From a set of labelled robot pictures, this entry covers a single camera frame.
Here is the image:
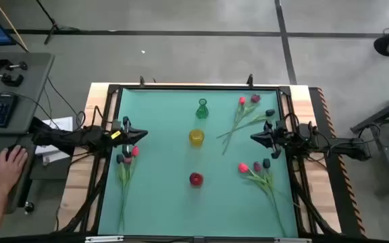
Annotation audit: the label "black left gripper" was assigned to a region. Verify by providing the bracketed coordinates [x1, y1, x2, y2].
[110, 116, 149, 159]

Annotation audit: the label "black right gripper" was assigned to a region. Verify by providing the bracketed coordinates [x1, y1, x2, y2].
[250, 119, 296, 160]

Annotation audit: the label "dark blue artificial tulip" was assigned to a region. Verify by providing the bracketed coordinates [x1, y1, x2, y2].
[215, 108, 276, 140]
[115, 153, 130, 210]
[262, 157, 280, 210]

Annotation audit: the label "yellow glass vase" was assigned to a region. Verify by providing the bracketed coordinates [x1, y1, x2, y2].
[188, 128, 205, 147]

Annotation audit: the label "green glass vase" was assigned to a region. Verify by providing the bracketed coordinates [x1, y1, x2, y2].
[194, 98, 210, 119]

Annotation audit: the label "red ribbed glass vase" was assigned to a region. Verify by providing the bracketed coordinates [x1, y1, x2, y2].
[188, 171, 205, 187]

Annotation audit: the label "black beam orange striped edge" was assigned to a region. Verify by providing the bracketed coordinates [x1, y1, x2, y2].
[308, 86, 367, 237]

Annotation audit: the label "white paper sheets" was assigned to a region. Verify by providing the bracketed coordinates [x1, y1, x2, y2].
[34, 116, 74, 166]

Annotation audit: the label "teal table mat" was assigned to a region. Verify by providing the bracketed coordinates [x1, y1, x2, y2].
[97, 88, 299, 238]

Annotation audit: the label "grey side desk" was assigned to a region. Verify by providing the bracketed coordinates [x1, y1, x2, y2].
[0, 52, 56, 213]

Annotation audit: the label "dark metal desk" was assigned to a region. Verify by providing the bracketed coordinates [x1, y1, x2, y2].
[349, 86, 389, 196]

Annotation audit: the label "person's hand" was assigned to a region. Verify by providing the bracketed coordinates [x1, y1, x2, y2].
[0, 145, 29, 195]

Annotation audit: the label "black tripod stand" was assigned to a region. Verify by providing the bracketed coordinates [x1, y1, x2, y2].
[35, 0, 80, 45]

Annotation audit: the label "black screw clamp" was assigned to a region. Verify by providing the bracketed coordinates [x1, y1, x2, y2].
[0, 57, 28, 72]
[0, 70, 25, 88]

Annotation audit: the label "thin yellowish pole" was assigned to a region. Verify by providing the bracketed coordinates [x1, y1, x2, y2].
[0, 0, 30, 53]

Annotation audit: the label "black metal table frame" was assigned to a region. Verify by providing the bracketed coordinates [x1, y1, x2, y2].
[93, 74, 303, 239]

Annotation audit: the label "black cable bundle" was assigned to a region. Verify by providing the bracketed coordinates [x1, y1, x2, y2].
[288, 157, 341, 236]
[57, 153, 109, 234]

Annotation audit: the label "silver metal bracket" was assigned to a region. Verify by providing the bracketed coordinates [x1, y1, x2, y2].
[274, 237, 312, 243]
[84, 236, 125, 243]

